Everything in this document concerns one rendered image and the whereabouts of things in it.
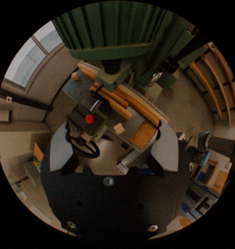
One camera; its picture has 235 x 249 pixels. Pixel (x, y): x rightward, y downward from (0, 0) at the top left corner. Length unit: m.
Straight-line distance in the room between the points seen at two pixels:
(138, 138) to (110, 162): 1.09
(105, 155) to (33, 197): 2.67
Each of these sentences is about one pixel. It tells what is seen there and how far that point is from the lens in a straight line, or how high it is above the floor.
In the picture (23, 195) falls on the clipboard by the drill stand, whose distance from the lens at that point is 2.93.
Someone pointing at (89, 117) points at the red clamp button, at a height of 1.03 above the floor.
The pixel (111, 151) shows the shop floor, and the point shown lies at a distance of 1.35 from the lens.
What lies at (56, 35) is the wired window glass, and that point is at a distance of 1.57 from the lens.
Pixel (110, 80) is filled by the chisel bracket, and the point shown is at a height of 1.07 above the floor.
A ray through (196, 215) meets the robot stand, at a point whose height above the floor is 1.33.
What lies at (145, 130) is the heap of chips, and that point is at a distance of 0.38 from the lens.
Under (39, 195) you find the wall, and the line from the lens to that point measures 2.95.
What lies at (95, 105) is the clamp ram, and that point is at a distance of 0.35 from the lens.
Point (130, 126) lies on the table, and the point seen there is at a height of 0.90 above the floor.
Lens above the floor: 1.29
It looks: 88 degrees down
